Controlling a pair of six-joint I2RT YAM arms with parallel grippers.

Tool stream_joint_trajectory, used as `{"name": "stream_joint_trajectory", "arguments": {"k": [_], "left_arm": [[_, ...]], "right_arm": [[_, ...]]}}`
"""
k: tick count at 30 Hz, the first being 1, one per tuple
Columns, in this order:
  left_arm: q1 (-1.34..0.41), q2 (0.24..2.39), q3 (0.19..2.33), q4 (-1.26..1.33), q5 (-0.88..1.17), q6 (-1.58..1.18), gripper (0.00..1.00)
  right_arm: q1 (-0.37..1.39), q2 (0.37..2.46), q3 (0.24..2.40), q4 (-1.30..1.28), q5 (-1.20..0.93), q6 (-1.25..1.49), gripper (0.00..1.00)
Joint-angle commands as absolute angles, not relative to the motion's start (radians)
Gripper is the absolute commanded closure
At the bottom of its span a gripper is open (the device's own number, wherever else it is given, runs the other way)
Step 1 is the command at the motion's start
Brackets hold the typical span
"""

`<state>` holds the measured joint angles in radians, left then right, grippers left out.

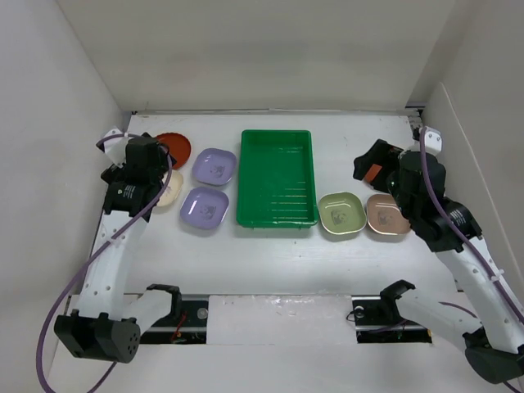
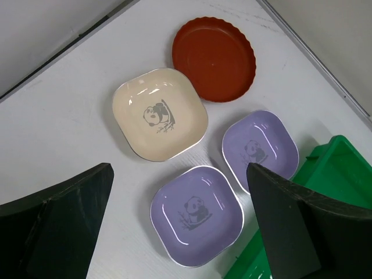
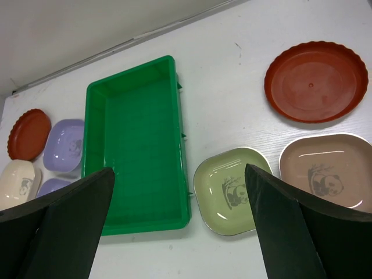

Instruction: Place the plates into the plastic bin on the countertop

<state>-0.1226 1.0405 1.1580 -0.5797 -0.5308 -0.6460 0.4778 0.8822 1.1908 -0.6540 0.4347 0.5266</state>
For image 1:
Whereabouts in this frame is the red round plate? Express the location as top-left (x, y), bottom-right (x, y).
top-left (364, 164), bottom-right (382, 184)
top-left (156, 133), bottom-right (192, 169)

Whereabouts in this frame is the cream square plate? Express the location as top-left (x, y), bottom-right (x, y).
top-left (157, 170), bottom-right (183, 207)

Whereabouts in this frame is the pink square plate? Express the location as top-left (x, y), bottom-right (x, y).
top-left (366, 194), bottom-right (411, 236)

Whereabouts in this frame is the purple square plate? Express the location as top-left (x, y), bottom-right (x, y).
top-left (180, 187), bottom-right (229, 230)
top-left (192, 148), bottom-right (237, 186)

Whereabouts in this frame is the green square plate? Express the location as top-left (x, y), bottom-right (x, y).
top-left (318, 192), bottom-right (367, 236)

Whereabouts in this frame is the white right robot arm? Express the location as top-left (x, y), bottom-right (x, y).
top-left (353, 138), bottom-right (523, 384)

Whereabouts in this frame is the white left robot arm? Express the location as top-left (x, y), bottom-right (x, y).
top-left (54, 133), bottom-right (183, 364)

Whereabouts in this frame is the green plastic bin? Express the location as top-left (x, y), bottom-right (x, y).
top-left (236, 129), bottom-right (318, 228)

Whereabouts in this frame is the aluminium rail right side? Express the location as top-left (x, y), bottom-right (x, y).
top-left (405, 106), bottom-right (424, 130)

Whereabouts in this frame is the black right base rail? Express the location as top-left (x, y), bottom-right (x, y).
top-left (346, 296), bottom-right (432, 344)

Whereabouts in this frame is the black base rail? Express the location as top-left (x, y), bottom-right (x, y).
top-left (140, 295), bottom-right (210, 345)
top-left (346, 296), bottom-right (432, 344)

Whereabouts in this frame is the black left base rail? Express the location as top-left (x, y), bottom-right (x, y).
top-left (140, 295), bottom-right (210, 345)

